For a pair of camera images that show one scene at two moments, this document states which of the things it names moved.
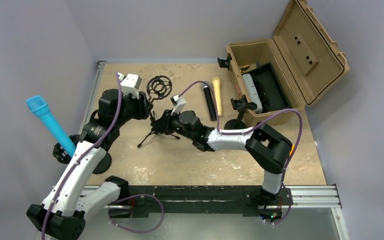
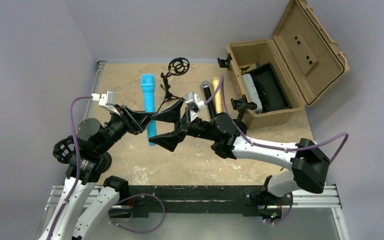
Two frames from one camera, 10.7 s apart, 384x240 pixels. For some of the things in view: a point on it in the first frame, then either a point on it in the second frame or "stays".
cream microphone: [216, 81] stays
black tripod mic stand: [159, 87] to [177, 66]
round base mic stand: [240, 105] stays
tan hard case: [292, 71] stays
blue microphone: [38, 105] to [148, 81]
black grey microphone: [206, 88] stays
